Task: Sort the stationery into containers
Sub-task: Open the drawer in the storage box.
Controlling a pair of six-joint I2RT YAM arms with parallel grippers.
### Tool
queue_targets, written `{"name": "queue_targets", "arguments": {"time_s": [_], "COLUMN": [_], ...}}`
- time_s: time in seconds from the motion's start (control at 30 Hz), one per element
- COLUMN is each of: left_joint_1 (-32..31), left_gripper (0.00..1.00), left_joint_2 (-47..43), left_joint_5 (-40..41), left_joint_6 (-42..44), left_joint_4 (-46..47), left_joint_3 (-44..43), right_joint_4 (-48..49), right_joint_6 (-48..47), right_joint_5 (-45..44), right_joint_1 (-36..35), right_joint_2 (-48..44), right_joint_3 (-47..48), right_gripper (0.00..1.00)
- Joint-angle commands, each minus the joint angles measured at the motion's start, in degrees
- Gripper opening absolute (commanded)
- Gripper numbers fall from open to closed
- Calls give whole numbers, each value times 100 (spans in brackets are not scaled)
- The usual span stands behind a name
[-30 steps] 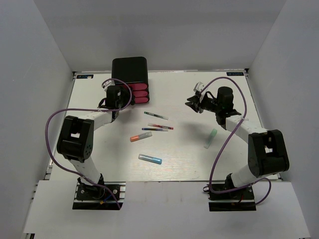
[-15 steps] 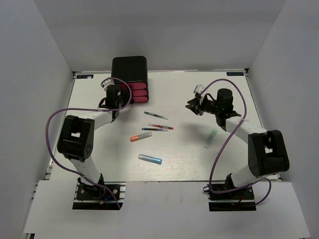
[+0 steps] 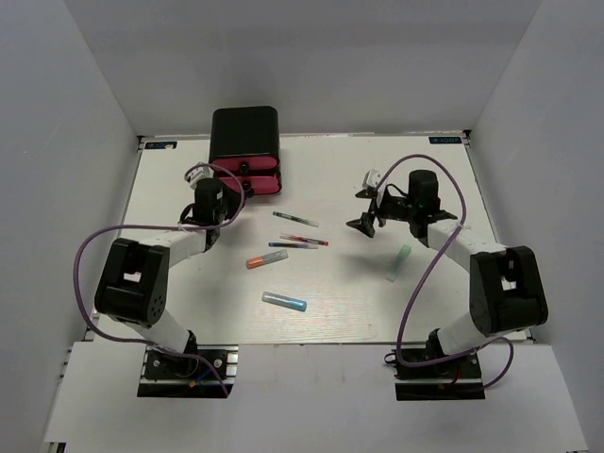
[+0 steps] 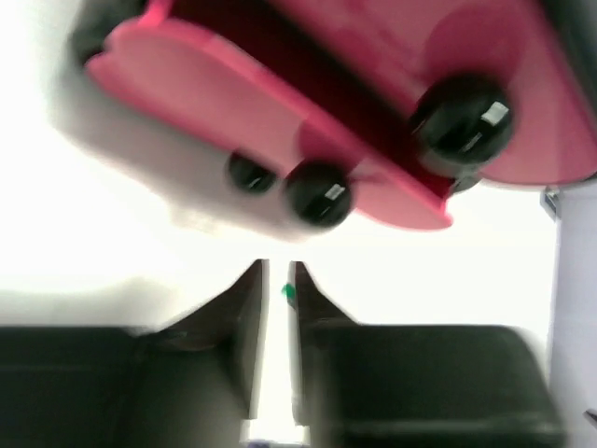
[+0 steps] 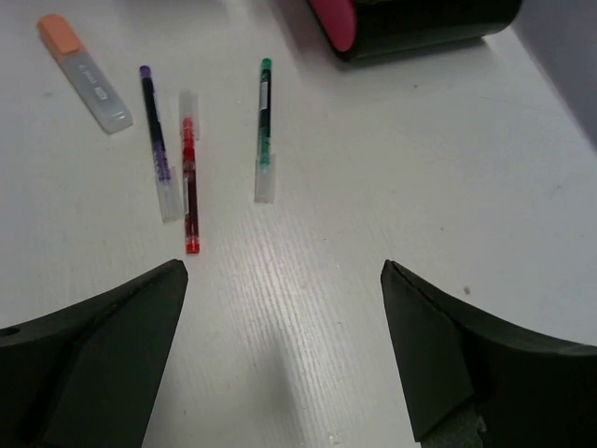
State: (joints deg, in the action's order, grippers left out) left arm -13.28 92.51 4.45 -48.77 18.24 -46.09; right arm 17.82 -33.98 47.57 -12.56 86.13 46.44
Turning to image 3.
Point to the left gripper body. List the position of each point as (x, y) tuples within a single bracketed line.
[(231, 204)]

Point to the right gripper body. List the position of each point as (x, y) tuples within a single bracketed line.
[(397, 208)]

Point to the pink top drawer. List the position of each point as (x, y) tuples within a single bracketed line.
[(247, 165)]

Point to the pink drawer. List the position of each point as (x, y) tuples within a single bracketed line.
[(247, 165), (254, 185)]

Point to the green highlighter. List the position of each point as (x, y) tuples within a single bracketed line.
[(399, 261)]

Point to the orange highlighter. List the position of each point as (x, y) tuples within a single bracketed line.
[(267, 259)]

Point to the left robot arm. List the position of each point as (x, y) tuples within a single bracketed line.
[(134, 283)]

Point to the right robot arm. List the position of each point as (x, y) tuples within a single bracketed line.
[(506, 293)]

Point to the pink middle drawer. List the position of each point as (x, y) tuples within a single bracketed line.
[(254, 185)]

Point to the green pen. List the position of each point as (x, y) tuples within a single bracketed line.
[(296, 219)]

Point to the blue pen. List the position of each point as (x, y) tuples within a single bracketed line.
[(309, 246)]

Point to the black drawer cabinet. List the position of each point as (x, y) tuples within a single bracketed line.
[(245, 132)]

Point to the red pen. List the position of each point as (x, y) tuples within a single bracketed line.
[(302, 239)]

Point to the blue highlighter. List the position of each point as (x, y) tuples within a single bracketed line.
[(284, 301)]

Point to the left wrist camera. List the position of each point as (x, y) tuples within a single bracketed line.
[(196, 173)]

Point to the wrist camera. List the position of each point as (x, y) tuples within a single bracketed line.
[(196, 173), (369, 185)]

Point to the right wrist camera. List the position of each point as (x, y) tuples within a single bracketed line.
[(369, 185)]

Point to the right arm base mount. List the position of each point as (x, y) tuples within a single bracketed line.
[(458, 380)]

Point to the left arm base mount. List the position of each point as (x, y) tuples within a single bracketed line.
[(164, 376)]

